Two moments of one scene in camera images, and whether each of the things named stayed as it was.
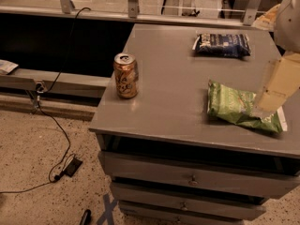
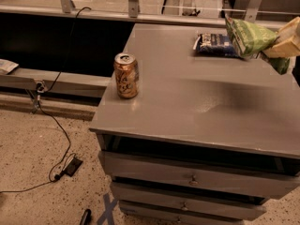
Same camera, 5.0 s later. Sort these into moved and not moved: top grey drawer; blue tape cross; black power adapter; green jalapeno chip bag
Moved: green jalapeno chip bag
Not moved: black power adapter; top grey drawer; blue tape cross
